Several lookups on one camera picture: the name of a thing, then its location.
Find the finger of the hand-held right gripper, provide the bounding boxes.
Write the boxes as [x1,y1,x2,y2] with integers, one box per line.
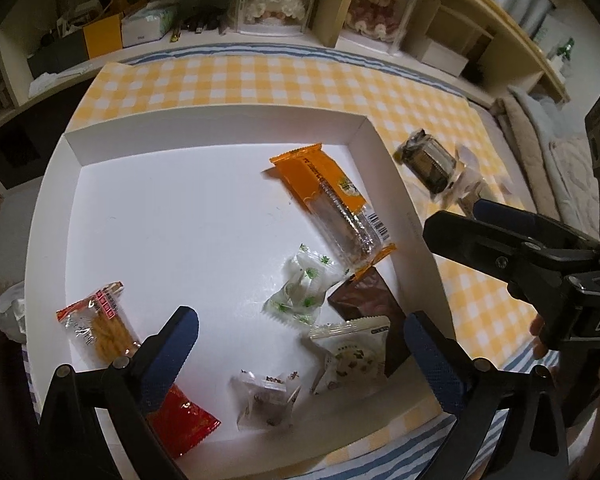
[422,211,600,283]
[475,199,600,252]

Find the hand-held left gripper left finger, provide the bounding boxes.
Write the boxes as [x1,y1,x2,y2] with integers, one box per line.
[32,306,199,480]

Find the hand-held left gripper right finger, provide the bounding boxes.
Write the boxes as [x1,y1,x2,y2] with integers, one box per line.
[404,310,571,480]

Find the red snack packet gold label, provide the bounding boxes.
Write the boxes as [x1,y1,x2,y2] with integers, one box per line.
[145,384,222,460]

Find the fried stick snack packet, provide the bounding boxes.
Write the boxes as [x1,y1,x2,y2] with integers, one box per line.
[56,281,142,366]

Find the white bear print cookie packet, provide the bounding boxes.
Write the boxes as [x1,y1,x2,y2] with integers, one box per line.
[308,316,392,396]

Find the dark brown snack packet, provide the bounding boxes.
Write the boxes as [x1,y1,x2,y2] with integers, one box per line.
[327,266,413,378]

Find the dark cake packet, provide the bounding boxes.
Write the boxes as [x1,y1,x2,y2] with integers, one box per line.
[400,130,466,201]

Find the clear dark candy packet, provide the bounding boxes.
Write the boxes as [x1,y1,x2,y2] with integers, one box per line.
[230,369,303,431]

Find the white cardboard box tray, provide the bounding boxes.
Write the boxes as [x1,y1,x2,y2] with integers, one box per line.
[24,105,456,476]

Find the green leaf print candy packet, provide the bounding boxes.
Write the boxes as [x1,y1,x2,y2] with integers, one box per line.
[264,244,341,328]

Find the long orange snack packet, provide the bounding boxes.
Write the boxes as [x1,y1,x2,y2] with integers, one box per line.
[270,144,397,266]

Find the person's right hand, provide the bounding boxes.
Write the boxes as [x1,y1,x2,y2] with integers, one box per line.
[529,315,562,361]

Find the grey quilt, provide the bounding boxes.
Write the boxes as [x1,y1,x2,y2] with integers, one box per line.
[507,85,573,221]

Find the tan folded blanket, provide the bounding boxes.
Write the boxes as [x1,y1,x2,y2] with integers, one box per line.
[491,95,536,166]

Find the black fuzzy item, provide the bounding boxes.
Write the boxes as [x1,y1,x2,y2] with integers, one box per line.
[462,62,486,86]

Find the crumpled plastic bag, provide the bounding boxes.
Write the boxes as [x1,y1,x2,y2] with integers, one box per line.
[0,282,28,343]

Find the small white box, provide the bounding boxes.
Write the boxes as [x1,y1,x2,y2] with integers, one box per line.
[415,40,470,77]

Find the green glass bottle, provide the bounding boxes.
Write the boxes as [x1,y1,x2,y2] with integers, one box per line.
[550,37,576,68]

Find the dark brown cloth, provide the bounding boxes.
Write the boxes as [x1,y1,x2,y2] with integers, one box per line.
[0,290,46,480]

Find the wooden rack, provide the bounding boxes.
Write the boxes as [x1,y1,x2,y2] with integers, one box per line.
[405,0,496,68]

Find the red dress doll in case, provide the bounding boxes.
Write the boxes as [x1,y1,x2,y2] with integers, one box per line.
[341,0,428,56]

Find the black cabinet panel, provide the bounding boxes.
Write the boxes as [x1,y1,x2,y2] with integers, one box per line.
[0,75,96,196]

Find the wooden shelf unit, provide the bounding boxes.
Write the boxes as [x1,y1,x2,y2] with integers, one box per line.
[0,0,568,196]

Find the yellow checkered cloth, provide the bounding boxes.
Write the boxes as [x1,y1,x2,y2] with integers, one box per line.
[72,54,543,476]

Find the white paper sheet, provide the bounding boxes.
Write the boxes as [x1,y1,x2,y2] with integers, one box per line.
[27,70,81,98]

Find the dark green box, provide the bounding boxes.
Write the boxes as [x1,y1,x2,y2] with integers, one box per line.
[27,37,88,76]

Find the yellow cardboard box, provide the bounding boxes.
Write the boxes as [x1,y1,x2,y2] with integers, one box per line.
[82,0,146,59]

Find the tissue box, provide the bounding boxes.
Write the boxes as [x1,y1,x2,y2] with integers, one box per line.
[120,0,178,46]

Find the pile of dark small tools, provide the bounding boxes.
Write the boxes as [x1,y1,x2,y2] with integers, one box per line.
[172,7,231,41]

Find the assorted small items pile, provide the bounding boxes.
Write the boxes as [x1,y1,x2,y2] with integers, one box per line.
[40,0,126,43]

